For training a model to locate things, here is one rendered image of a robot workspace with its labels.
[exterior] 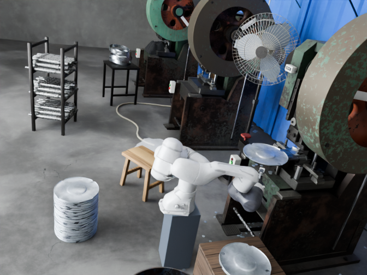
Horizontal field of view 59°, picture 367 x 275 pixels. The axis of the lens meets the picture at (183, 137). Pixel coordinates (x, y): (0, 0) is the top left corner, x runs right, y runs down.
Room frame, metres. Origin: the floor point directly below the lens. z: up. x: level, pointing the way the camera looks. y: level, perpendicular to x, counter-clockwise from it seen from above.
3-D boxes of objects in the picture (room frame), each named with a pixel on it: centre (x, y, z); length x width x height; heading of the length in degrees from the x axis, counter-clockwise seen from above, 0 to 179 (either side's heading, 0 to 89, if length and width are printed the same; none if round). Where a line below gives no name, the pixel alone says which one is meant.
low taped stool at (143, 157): (2.42, 0.29, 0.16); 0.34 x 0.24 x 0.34; 54
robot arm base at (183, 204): (1.65, -0.03, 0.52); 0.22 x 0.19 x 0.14; 108
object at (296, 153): (2.01, -0.79, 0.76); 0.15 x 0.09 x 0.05; 22
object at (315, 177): (1.85, -0.86, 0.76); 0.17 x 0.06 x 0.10; 22
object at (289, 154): (1.94, -0.63, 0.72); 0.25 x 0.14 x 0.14; 112
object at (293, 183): (2.01, -0.79, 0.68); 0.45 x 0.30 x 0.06; 22
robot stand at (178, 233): (1.66, -0.07, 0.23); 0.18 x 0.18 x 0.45; 18
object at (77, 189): (1.80, 0.65, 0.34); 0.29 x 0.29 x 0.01
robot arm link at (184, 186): (1.64, -0.10, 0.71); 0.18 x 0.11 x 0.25; 48
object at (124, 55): (4.53, 1.04, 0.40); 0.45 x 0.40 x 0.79; 34
